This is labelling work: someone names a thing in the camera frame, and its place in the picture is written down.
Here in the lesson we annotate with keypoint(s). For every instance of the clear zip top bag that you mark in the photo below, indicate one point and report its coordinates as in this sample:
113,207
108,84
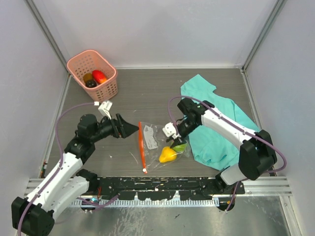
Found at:
151,141

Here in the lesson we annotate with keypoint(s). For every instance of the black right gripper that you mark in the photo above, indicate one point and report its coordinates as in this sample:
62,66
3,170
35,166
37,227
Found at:
176,142

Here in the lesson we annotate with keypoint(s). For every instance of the red yellow fake mango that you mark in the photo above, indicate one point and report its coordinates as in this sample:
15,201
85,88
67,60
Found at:
99,76

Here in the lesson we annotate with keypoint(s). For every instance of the pink plastic basket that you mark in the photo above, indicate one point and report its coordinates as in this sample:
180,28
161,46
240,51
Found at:
88,61

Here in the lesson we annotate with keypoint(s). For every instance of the brown fake kiwi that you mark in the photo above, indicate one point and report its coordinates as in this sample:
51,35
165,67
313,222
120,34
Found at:
87,77

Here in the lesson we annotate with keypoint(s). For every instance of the white slotted cable duct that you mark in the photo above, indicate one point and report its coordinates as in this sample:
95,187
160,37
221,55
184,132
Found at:
176,202

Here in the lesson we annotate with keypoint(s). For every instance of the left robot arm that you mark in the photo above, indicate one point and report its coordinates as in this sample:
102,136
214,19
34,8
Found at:
35,215

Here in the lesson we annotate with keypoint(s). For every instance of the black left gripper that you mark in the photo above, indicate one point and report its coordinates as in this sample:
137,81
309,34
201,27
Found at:
120,128

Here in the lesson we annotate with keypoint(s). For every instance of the yellow fake pear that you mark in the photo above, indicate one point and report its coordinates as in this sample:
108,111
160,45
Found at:
167,155

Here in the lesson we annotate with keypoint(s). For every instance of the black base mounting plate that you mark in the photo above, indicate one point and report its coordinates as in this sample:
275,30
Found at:
156,188

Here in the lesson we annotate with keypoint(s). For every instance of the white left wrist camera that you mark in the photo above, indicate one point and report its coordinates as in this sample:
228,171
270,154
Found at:
104,109

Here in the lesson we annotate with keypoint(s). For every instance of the green fake apple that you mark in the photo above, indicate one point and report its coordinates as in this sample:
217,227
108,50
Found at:
180,147

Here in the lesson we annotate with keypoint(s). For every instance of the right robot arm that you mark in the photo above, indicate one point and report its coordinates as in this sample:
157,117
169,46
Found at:
257,154

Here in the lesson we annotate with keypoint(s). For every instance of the dark green fake avocado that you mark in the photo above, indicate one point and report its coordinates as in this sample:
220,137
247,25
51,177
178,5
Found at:
90,84

